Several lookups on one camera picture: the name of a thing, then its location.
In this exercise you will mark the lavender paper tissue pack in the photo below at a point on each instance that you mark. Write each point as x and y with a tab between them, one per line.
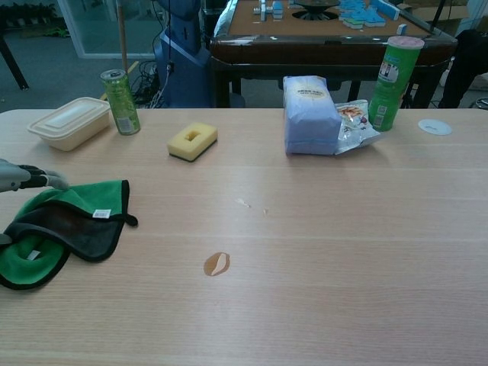
310	122

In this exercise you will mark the green drink can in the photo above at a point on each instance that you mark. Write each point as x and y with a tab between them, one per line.
121	104

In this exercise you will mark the green chip canister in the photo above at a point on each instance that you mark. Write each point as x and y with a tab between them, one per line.
392	87

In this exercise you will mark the beige lidded plastic container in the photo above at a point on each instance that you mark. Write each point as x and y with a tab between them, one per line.
68	124

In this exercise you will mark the yellow sponge green base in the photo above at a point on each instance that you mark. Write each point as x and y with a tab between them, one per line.
187	146

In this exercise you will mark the brown liquid spill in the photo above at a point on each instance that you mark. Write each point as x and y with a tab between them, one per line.
210	267

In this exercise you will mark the blue white mahjong tile cluster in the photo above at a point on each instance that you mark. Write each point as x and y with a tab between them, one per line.
268	9

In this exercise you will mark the silver snack bag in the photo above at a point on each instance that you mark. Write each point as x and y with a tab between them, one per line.
356	127

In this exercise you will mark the black mahjong table centre dish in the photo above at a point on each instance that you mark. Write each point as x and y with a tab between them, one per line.
314	7

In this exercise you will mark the single blue mahjong tile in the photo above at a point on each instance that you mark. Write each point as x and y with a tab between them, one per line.
402	29

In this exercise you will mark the green cleaning cloth black trim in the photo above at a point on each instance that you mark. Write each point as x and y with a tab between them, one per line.
95	196

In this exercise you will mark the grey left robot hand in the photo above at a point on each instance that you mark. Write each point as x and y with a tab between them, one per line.
23	177

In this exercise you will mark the white glass partition frame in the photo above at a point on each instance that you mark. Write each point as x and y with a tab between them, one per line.
72	26

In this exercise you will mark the wooden pole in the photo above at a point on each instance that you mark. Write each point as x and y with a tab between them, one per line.
122	34

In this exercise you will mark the black garment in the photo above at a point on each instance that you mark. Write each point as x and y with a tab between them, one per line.
465	68

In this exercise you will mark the grey table grommet cap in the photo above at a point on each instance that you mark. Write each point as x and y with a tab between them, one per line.
434	126

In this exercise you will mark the black table leg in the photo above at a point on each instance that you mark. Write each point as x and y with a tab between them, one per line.
13	65

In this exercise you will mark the blue machine base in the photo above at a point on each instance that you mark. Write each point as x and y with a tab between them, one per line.
185	65

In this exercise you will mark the dark wooden mahjong table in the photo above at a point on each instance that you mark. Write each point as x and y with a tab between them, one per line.
267	53

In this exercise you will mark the cardboard box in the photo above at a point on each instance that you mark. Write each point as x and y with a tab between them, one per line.
446	9

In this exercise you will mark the blue mahjong tile pile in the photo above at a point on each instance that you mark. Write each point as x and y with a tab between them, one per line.
362	13

